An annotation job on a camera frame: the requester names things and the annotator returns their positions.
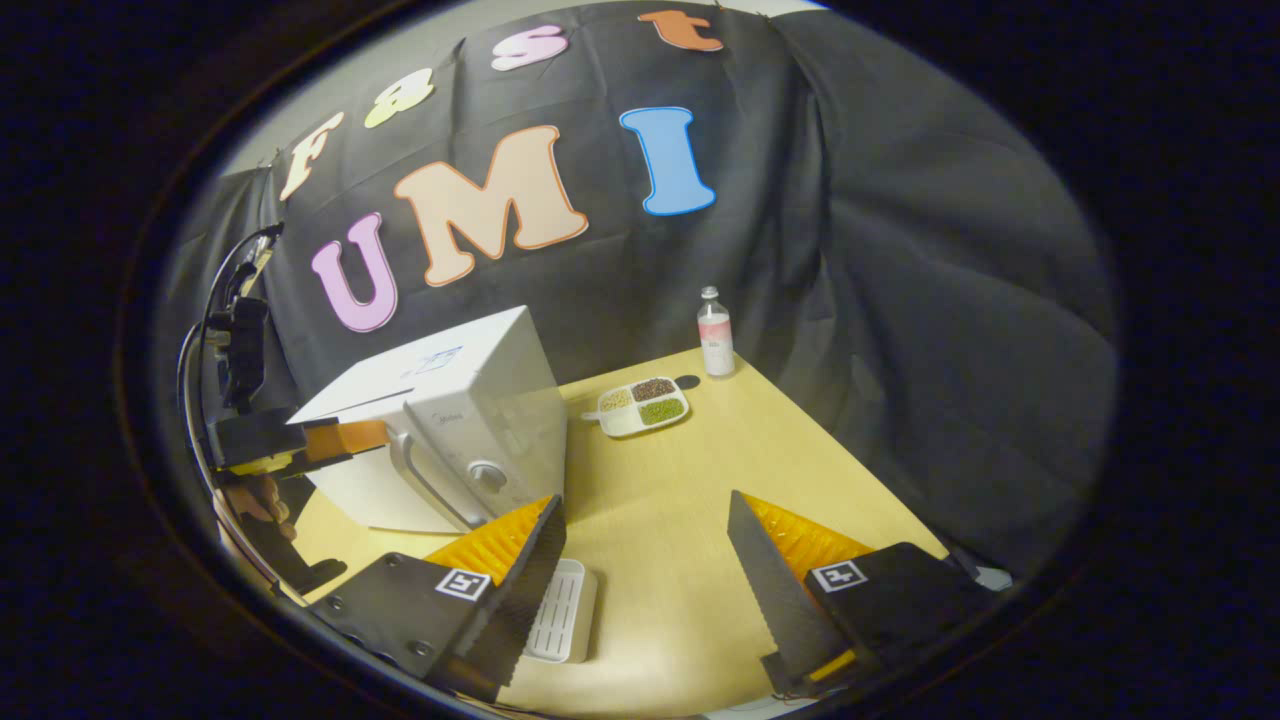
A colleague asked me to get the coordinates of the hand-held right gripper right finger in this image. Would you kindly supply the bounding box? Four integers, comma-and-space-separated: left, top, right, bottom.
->
726, 490, 1002, 699

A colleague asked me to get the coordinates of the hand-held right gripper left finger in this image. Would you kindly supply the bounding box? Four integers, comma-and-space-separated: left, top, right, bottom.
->
306, 494, 569, 704

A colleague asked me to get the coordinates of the white microwave oven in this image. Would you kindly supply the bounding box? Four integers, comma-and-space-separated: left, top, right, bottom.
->
287, 305, 569, 534

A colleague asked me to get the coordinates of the small white ridged tray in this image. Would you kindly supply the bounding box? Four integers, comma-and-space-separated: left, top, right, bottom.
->
522, 558, 599, 664

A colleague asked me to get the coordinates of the white divided dish of beans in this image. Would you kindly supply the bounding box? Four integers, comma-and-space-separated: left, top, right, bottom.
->
582, 376, 691, 439

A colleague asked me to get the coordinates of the clear bottle with pink label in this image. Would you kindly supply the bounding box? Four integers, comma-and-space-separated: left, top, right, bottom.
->
697, 286, 736, 379

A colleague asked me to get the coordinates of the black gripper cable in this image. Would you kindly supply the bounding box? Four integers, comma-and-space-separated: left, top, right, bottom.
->
176, 224, 287, 481

